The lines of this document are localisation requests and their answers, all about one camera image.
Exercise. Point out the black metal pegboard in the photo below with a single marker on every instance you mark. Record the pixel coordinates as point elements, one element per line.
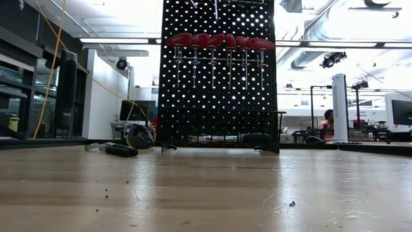
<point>219,96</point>

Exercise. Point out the grey rolled cloth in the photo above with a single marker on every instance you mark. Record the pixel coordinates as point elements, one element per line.
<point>140,137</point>

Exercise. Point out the black monitor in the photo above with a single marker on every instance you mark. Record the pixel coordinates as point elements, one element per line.
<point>132,111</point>
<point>402,112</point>

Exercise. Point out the black ceiling spotlight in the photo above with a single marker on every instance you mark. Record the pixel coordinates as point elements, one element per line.
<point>331,59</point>
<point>122,63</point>

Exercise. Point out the black pipe stand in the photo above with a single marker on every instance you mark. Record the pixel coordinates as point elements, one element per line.
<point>311,106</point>

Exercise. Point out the white ceiling light strip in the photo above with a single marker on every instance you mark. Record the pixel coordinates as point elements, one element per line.
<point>112,41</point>
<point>338,44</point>

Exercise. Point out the person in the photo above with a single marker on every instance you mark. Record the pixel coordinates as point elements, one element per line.
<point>328,116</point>

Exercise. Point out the tall black speaker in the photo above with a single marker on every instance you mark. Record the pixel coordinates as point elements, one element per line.
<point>66,96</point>

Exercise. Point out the dark glass shelving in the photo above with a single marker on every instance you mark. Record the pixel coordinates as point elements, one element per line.
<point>19,80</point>

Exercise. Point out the yellow-green bin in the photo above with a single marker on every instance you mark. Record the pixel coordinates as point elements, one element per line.
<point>13,124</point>

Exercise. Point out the silver ventilation duct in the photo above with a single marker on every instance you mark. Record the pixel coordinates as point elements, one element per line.
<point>305,58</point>

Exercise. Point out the chrome hook rail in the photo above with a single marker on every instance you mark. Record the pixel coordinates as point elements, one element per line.
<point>244,2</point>

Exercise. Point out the black camera stand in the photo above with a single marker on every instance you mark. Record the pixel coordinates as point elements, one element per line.
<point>357,106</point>

